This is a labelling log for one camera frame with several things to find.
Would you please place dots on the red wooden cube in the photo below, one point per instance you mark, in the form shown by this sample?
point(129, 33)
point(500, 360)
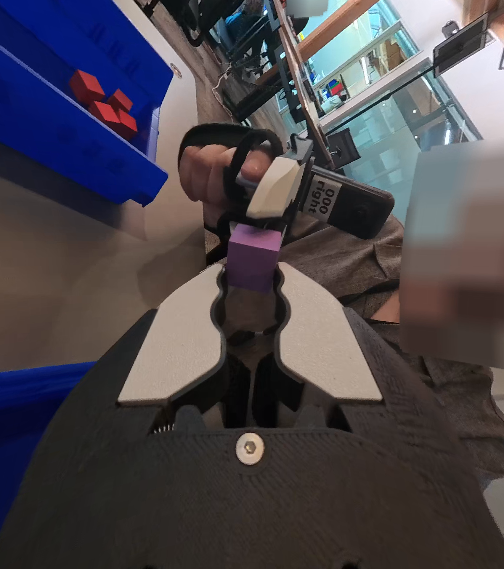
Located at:
point(127, 124)
point(104, 113)
point(121, 100)
point(86, 84)

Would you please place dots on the small black wall screen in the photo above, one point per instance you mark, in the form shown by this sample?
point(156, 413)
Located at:
point(460, 44)

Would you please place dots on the purple wooden cube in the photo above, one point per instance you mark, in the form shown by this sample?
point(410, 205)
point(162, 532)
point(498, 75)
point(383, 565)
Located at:
point(252, 262)

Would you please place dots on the blue plastic bin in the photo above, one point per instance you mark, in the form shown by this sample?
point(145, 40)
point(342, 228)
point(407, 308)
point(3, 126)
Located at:
point(34, 146)
point(12, 400)

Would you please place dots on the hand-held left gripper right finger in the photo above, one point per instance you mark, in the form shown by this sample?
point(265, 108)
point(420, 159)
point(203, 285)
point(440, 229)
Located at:
point(329, 346)

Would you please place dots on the person's right hand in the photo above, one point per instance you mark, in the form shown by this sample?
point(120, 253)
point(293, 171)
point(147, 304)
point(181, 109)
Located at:
point(203, 178)

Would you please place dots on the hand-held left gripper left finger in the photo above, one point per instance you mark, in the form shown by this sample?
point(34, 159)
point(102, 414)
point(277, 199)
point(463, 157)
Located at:
point(174, 346)

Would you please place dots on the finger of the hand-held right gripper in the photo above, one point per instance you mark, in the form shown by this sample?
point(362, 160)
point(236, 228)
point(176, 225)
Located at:
point(274, 191)

